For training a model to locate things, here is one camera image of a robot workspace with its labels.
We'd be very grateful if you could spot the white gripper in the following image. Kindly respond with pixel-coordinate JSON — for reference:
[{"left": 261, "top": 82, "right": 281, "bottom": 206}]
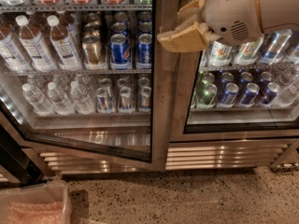
[{"left": 157, "top": 0, "right": 263, "bottom": 53}]

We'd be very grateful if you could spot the glass fridge door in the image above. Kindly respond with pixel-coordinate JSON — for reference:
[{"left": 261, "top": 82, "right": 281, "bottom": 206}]
[
  {"left": 0, "top": 0, "right": 178, "bottom": 171},
  {"left": 169, "top": 0, "right": 299, "bottom": 143}
]

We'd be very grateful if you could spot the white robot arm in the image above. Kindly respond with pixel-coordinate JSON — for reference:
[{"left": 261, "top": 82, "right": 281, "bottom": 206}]
[{"left": 157, "top": 0, "right": 299, "bottom": 53}]

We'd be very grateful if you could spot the water bottle right fridge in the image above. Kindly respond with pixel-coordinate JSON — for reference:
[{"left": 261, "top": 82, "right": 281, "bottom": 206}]
[{"left": 271, "top": 78, "right": 299, "bottom": 107}]

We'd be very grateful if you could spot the steel fridge bottom grille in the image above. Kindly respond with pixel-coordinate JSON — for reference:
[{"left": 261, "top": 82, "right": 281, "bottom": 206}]
[{"left": 22, "top": 138, "right": 299, "bottom": 176}]

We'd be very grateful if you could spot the white 7up can left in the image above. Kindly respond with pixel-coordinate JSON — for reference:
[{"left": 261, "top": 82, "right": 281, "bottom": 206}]
[{"left": 207, "top": 41, "right": 232, "bottom": 67}]

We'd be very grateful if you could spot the white 7up can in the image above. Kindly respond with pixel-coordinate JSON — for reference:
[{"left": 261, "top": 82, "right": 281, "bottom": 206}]
[
  {"left": 232, "top": 37, "right": 263, "bottom": 65},
  {"left": 207, "top": 41, "right": 232, "bottom": 67}
]

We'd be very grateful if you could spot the blue pepsi can front right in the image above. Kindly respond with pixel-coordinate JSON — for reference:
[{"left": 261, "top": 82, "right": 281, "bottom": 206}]
[{"left": 137, "top": 34, "right": 152, "bottom": 69}]

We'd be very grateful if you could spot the blue pepsi can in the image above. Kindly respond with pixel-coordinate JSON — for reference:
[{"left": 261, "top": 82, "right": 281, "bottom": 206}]
[
  {"left": 109, "top": 34, "right": 131, "bottom": 70},
  {"left": 137, "top": 34, "right": 152, "bottom": 69}
]

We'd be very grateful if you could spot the white 7up can right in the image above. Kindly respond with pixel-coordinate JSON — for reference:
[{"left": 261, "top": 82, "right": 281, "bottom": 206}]
[{"left": 232, "top": 37, "right": 263, "bottom": 65}]

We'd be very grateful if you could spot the green soda can front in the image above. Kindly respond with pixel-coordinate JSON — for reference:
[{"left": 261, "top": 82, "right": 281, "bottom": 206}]
[{"left": 197, "top": 83, "right": 218, "bottom": 107}]

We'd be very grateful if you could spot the blue pepsi can front left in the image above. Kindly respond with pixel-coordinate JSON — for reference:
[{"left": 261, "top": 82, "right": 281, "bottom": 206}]
[{"left": 109, "top": 34, "right": 131, "bottom": 70}]

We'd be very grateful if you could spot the blue can lower left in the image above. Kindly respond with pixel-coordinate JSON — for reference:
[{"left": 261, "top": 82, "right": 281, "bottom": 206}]
[{"left": 218, "top": 82, "right": 239, "bottom": 107}]

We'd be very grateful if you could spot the slim energy can right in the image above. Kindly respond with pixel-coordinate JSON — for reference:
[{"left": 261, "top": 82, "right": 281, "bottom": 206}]
[{"left": 138, "top": 86, "right": 151, "bottom": 112}]

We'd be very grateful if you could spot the slim energy can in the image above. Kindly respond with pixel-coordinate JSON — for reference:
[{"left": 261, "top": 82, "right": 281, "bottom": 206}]
[
  {"left": 96, "top": 88, "right": 115, "bottom": 114},
  {"left": 118, "top": 87, "right": 135, "bottom": 113},
  {"left": 138, "top": 86, "right": 151, "bottom": 112}
]

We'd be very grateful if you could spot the silver blue can upper right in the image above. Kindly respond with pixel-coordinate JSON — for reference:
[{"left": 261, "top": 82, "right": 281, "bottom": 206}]
[{"left": 259, "top": 29, "right": 292, "bottom": 64}]

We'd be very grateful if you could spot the blue can lower middle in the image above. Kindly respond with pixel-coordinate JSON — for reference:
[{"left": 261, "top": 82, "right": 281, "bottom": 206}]
[{"left": 239, "top": 82, "right": 260, "bottom": 106}]

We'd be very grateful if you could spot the slim energy can middle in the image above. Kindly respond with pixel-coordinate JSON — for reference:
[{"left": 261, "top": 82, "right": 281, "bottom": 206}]
[{"left": 118, "top": 87, "right": 135, "bottom": 113}]

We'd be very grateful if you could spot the gold soda can front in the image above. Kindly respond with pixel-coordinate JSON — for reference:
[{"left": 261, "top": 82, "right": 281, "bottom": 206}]
[{"left": 82, "top": 35, "right": 107, "bottom": 70}]

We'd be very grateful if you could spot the blue can lower right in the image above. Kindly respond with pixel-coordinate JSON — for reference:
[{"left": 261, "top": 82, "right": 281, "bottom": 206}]
[{"left": 259, "top": 82, "right": 280, "bottom": 106}]

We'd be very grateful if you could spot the slim energy can left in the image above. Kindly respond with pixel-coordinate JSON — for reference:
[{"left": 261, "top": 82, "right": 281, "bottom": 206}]
[{"left": 96, "top": 88, "right": 115, "bottom": 114}]

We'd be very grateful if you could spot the brown tea bottle right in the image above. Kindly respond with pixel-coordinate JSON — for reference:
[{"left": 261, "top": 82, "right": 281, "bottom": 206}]
[{"left": 47, "top": 15, "right": 82, "bottom": 71}]

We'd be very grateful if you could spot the brown tea bottle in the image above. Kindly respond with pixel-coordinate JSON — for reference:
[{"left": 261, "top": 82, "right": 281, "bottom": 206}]
[
  {"left": 47, "top": 15, "right": 82, "bottom": 71},
  {"left": 0, "top": 16, "right": 32, "bottom": 73},
  {"left": 16, "top": 15, "right": 57, "bottom": 72}
]

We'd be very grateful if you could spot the clear water bottle right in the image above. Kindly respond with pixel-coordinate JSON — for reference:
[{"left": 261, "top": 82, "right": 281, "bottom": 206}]
[{"left": 70, "top": 81, "right": 95, "bottom": 115}]

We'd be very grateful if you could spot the clear water bottle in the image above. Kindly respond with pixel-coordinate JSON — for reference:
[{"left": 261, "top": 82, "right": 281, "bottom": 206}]
[
  {"left": 70, "top": 81, "right": 95, "bottom": 115},
  {"left": 21, "top": 83, "right": 55, "bottom": 117},
  {"left": 47, "top": 82, "right": 75, "bottom": 116}
]

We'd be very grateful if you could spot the clear water bottle middle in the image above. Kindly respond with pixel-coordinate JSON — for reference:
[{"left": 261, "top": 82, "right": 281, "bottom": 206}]
[{"left": 47, "top": 82, "right": 75, "bottom": 116}]

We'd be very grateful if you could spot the brown tea bottle middle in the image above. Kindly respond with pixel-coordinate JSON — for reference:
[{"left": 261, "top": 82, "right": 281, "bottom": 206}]
[{"left": 16, "top": 15, "right": 57, "bottom": 72}]

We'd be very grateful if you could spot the brown tea bottle left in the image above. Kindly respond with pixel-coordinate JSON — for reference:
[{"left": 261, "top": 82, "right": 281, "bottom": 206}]
[{"left": 0, "top": 16, "right": 32, "bottom": 73}]

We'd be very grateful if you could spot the clear water bottle left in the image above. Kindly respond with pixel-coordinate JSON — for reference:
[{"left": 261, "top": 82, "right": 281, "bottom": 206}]
[{"left": 21, "top": 83, "right": 55, "bottom": 117}]

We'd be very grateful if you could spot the clear plastic storage bin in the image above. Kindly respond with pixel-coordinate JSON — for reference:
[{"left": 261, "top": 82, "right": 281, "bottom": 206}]
[{"left": 0, "top": 181, "right": 72, "bottom": 224}]

